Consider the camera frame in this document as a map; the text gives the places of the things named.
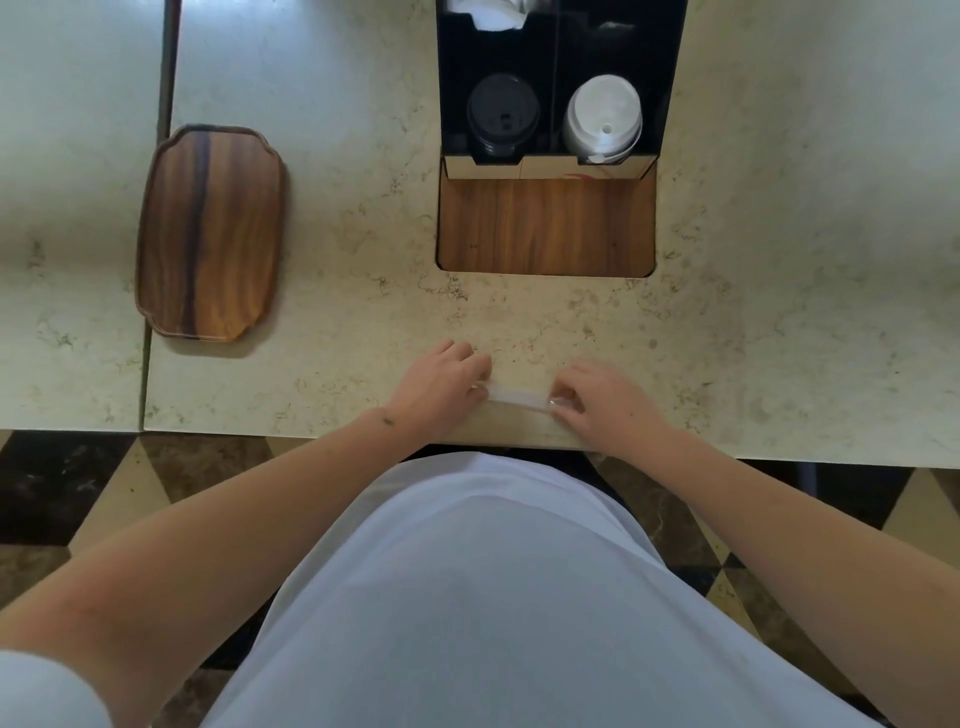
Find brown wooden tray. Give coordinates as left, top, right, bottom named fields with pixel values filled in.
left=134, top=123, right=288, bottom=345

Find person's left hand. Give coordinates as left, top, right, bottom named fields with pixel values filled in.
left=381, top=339, right=495, bottom=448

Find person's right hand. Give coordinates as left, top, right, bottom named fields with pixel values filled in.
left=549, top=362, right=681, bottom=461

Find person's left forearm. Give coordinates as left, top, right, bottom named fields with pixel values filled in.
left=0, top=408, right=423, bottom=728

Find stack of white cup lids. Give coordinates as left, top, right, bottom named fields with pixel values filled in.
left=561, top=72, right=645, bottom=166

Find white paper napkins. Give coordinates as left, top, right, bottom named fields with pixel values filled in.
left=447, top=0, right=536, bottom=33

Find person's right forearm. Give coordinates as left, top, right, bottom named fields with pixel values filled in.
left=628, top=431, right=960, bottom=728

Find clear plastic straw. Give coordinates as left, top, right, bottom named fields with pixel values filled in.
left=472, top=380, right=583, bottom=415

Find stack of black cup lids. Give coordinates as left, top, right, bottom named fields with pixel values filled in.
left=465, top=72, right=542, bottom=161

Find black lid organizer box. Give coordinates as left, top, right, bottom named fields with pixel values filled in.
left=434, top=0, right=690, bottom=183

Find white shirt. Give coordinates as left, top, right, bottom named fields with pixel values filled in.
left=0, top=453, right=888, bottom=728

